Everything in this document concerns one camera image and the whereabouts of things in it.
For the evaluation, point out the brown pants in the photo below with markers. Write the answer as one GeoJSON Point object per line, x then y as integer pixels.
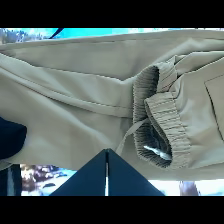
{"type": "Point", "coordinates": [83, 100]}

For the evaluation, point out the black garment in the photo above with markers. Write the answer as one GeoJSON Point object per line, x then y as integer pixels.
{"type": "Point", "coordinates": [10, 138]}

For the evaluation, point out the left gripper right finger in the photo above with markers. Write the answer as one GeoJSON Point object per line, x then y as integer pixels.
{"type": "Point", "coordinates": [128, 181]}

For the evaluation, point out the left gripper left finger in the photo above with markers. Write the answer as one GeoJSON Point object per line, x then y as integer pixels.
{"type": "Point", "coordinates": [87, 180]}

